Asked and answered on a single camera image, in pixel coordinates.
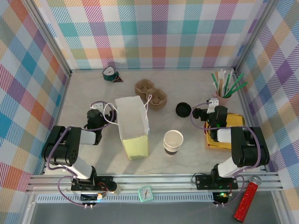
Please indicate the aluminium side rail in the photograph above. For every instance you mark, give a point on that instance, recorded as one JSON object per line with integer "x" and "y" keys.
{"x": 61, "y": 105}
{"x": 246, "y": 105}

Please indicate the dark teal alarm clock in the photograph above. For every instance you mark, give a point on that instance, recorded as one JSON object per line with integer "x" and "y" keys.
{"x": 108, "y": 73}

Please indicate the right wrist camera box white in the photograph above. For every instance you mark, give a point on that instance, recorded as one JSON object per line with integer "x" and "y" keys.
{"x": 212, "y": 103}

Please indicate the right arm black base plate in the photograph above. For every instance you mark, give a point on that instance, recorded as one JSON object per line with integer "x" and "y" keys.
{"x": 203, "y": 182}

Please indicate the red glitter tube silver cap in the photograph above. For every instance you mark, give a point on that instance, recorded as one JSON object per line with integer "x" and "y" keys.
{"x": 245, "y": 203}

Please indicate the aluminium frame rail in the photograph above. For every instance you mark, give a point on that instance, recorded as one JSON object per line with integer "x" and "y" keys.
{"x": 163, "y": 180}

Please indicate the small beige spool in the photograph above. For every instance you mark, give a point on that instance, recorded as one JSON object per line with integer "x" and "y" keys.
{"x": 118, "y": 189}

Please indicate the yellow paper napkins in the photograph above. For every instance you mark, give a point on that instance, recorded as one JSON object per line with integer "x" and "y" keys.
{"x": 234, "y": 120}

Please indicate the aluminium frame post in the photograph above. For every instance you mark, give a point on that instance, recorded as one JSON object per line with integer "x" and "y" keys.
{"x": 51, "y": 39}
{"x": 253, "y": 35}

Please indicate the small dark red triangle object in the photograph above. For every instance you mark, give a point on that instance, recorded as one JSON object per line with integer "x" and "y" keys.
{"x": 117, "y": 80}

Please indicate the stack of paper coffee cups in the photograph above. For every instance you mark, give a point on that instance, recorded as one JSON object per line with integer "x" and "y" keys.
{"x": 170, "y": 149}

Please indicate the white and green stir stick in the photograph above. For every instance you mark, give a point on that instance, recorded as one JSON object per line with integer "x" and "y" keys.
{"x": 230, "y": 81}

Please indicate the mint green square clock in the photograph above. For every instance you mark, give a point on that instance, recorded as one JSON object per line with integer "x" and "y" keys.
{"x": 145, "y": 194}

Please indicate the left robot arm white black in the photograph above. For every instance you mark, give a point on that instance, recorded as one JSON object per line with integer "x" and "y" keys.
{"x": 80, "y": 166}

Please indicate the green plastic stir stick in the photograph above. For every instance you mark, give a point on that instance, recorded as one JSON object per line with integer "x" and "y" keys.
{"x": 214, "y": 80}
{"x": 239, "y": 88}
{"x": 236, "y": 84}

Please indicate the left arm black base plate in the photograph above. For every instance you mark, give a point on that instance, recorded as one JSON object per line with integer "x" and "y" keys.
{"x": 105, "y": 180}

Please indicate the pink holder cup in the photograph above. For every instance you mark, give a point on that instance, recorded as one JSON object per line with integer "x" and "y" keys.
{"x": 225, "y": 100}

